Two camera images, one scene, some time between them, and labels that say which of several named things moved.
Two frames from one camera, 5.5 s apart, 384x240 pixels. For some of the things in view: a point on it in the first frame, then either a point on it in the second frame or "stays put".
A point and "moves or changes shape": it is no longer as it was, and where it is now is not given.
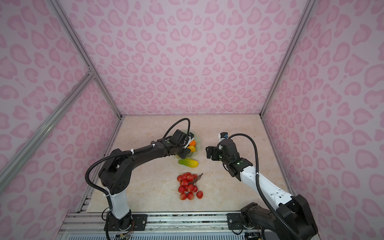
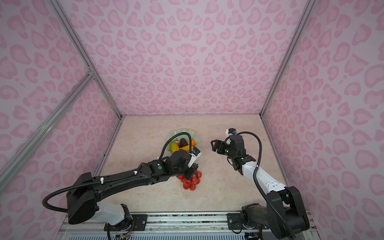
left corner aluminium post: (83, 50) stays put
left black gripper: (186, 153) to (192, 169)
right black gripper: (215, 150) to (220, 151)
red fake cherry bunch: (188, 186) moves or changes shape
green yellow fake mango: (188, 162) moves or changes shape
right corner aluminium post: (310, 6) stays put
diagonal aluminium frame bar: (5, 172) stays put
